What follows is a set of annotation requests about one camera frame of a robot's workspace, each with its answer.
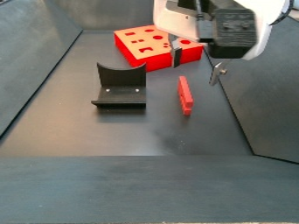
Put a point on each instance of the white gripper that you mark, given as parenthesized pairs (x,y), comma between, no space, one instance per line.
(175,17)

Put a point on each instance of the red double-square peg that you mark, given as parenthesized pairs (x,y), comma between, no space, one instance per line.
(184,95)

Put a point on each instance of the red shape-sorting board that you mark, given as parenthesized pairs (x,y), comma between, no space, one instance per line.
(144,45)

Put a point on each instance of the black curved stand fixture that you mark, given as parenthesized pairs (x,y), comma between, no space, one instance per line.
(121,87)

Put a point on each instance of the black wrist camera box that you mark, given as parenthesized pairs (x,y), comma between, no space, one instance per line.
(228,30)

